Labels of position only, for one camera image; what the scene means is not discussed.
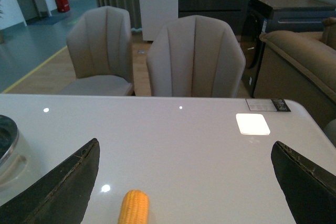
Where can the red bin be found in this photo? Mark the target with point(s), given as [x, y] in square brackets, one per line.
[62, 6]

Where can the beige chair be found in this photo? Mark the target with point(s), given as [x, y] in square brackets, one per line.
[195, 56]
[100, 49]

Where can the cream steel-rimmed pot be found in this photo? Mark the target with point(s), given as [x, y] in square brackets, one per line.
[19, 169]

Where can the beige chair right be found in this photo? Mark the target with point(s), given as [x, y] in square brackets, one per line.
[195, 56]

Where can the tan sofa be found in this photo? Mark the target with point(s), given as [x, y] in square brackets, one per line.
[300, 67]

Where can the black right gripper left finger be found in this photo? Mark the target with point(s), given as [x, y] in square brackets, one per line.
[62, 195]

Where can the table label sticker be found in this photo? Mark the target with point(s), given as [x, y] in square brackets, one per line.
[275, 105]

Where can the yellow corn cob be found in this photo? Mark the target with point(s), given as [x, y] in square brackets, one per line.
[134, 207]

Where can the white tall cabinet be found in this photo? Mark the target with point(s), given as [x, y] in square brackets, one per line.
[155, 14]

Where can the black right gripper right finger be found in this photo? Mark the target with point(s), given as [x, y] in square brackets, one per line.
[308, 188]

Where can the black washing machine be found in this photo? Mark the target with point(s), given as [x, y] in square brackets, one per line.
[264, 16]

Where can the beige chair left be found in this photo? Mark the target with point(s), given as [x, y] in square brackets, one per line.
[100, 49]

